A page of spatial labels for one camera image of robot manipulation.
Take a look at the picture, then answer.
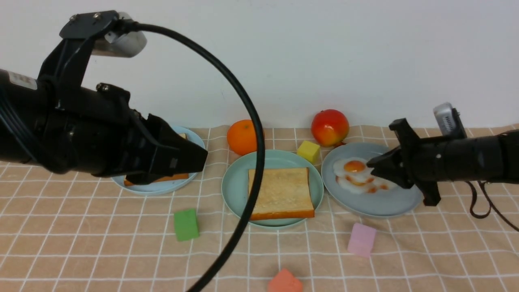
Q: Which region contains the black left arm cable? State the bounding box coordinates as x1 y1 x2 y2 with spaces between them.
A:
122 20 266 292

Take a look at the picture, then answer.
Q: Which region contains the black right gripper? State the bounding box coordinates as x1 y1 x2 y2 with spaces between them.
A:
367 118 454 206

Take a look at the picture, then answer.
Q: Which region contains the grey blue plate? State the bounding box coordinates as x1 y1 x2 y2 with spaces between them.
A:
321 142 422 218

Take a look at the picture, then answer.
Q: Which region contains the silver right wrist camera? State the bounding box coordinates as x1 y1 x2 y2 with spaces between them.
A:
433 102 467 139

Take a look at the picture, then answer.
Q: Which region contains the pink foam cube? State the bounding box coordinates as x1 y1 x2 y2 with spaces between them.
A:
347 223 377 258

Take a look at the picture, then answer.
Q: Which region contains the red foam cube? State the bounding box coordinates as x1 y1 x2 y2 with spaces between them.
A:
267 268 303 292

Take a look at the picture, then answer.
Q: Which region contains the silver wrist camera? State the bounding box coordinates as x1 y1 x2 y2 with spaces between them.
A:
91 31 148 58
433 102 467 139

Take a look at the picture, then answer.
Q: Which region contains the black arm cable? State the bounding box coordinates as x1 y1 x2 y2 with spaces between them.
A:
466 180 519 232
122 20 266 292

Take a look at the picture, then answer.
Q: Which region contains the yellow foam cube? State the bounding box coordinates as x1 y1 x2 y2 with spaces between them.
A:
296 140 320 164

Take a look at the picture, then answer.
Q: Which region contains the red apple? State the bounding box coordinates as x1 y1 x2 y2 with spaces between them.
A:
310 109 350 148

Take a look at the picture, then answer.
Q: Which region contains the light blue plate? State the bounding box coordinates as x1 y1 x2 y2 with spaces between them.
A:
111 125 206 196

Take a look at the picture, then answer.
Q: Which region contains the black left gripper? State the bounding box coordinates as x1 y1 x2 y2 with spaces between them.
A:
36 11 208 185

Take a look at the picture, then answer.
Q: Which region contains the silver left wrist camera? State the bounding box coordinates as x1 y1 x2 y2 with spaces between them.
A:
91 31 148 58

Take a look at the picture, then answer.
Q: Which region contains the orange fruit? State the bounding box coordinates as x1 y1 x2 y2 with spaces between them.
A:
227 120 257 156

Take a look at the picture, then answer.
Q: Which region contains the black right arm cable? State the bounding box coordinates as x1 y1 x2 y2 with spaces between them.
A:
466 180 519 232

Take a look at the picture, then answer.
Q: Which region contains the toast bread slice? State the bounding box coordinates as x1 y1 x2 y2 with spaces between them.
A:
123 132 190 187
250 167 315 221

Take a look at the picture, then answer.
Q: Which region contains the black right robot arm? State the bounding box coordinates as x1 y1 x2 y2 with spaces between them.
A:
367 118 519 206

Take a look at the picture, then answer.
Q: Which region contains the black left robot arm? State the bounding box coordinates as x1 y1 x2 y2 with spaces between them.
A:
0 11 208 185

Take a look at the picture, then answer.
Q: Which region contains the green foam cube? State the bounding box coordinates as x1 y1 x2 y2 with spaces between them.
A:
174 208 199 242

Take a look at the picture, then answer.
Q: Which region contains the checkered tan tablecloth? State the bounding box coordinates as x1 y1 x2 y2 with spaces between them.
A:
0 126 519 292

